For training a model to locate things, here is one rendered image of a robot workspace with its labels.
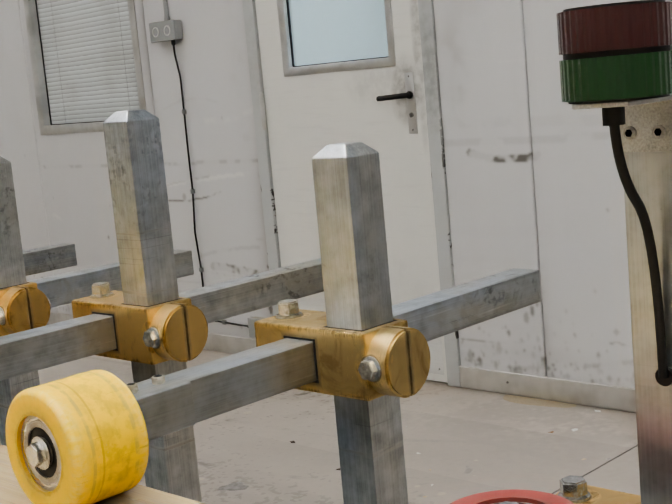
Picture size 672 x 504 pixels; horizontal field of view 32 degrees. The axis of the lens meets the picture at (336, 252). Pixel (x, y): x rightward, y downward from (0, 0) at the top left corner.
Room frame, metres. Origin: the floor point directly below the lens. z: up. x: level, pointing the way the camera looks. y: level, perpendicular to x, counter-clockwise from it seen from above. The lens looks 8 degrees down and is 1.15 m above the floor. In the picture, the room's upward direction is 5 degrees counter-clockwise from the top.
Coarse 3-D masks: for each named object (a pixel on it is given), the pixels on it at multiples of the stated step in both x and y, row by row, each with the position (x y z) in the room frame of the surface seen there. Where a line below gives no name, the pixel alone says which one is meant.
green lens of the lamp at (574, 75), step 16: (560, 64) 0.63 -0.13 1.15; (576, 64) 0.61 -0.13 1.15; (592, 64) 0.60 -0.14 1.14; (608, 64) 0.60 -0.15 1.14; (624, 64) 0.60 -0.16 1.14; (640, 64) 0.60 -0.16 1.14; (656, 64) 0.60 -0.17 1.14; (560, 80) 0.63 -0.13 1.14; (576, 80) 0.61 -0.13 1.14; (592, 80) 0.60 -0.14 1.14; (608, 80) 0.60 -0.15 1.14; (624, 80) 0.60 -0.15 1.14; (640, 80) 0.60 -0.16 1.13; (656, 80) 0.60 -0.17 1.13; (576, 96) 0.61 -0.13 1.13; (592, 96) 0.60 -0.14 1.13; (608, 96) 0.60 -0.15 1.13; (624, 96) 0.60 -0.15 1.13; (640, 96) 0.60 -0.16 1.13
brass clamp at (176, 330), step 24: (96, 312) 1.03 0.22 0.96; (120, 312) 1.00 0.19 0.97; (144, 312) 0.98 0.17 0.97; (168, 312) 0.97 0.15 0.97; (192, 312) 0.99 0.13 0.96; (120, 336) 1.01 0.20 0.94; (144, 336) 0.97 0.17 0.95; (168, 336) 0.97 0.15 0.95; (192, 336) 0.98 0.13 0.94; (144, 360) 0.98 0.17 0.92; (168, 360) 0.99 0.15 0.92
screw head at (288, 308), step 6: (282, 300) 0.89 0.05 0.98; (288, 300) 0.89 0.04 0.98; (294, 300) 0.89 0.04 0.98; (282, 306) 0.88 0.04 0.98; (288, 306) 0.88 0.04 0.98; (294, 306) 0.88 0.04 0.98; (282, 312) 0.88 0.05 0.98; (288, 312) 0.88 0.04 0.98; (294, 312) 0.88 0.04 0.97; (300, 312) 0.89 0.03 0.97; (282, 318) 0.88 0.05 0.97; (288, 318) 0.88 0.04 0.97
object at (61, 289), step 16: (176, 256) 1.38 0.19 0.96; (80, 272) 1.30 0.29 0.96; (96, 272) 1.30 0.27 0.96; (112, 272) 1.31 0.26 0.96; (176, 272) 1.38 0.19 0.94; (192, 272) 1.39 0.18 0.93; (48, 288) 1.25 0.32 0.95; (64, 288) 1.27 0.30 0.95; (80, 288) 1.28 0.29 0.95; (112, 288) 1.31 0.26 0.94; (64, 304) 1.26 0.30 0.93
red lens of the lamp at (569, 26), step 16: (560, 16) 0.62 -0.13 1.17; (576, 16) 0.61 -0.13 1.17; (592, 16) 0.60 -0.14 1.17; (608, 16) 0.60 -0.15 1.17; (624, 16) 0.60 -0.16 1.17; (640, 16) 0.60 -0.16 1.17; (656, 16) 0.60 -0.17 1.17; (560, 32) 0.62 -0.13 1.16; (576, 32) 0.61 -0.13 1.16; (592, 32) 0.60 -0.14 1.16; (608, 32) 0.60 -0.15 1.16; (624, 32) 0.60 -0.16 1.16; (640, 32) 0.60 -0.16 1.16; (656, 32) 0.60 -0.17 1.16; (560, 48) 0.63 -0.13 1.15; (576, 48) 0.61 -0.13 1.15; (592, 48) 0.60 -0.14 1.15; (608, 48) 0.60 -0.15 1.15; (624, 48) 0.60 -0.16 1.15
